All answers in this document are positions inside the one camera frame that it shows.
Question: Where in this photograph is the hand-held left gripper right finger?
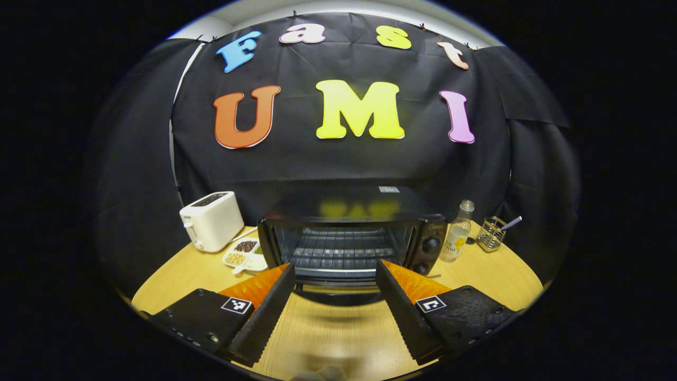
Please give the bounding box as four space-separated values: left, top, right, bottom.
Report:
376 259 524 366

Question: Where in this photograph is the white toaster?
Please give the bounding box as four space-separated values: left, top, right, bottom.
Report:
179 191 245 253

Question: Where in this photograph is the white divided snack plate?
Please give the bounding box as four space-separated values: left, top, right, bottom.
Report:
222 237 269 275

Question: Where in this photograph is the wire mesh holder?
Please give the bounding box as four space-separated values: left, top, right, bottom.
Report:
476 216 507 252

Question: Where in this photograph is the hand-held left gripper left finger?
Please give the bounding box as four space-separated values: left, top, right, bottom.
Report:
151 263 297 367

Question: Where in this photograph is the clear glass bottle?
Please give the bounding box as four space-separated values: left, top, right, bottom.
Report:
439 199 475 263

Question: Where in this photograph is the black electric oven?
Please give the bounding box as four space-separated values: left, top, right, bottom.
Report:
258 185 449 307

